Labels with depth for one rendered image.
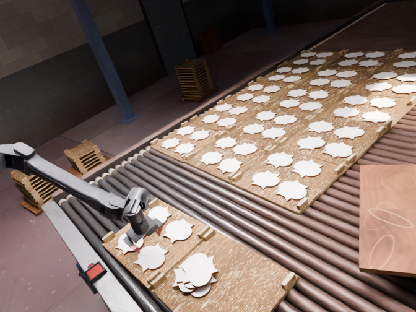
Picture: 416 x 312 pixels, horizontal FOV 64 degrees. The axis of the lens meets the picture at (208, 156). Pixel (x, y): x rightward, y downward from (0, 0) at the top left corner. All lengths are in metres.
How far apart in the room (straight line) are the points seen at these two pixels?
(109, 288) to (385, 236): 1.02
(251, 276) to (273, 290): 0.09
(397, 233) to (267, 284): 0.43
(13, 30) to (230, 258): 5.62
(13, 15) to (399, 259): 6.11
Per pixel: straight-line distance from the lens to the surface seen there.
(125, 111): 5.76
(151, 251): 1.44
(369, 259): 1.10
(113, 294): 1.43
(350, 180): 1.57
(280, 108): 2.27
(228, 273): 1.25
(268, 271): 1.22
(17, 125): 6.37
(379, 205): 1.26
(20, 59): 6.36
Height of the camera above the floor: 1.88
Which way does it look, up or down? 29 degrees down
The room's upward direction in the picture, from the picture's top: 18 degrees counter-clockwise
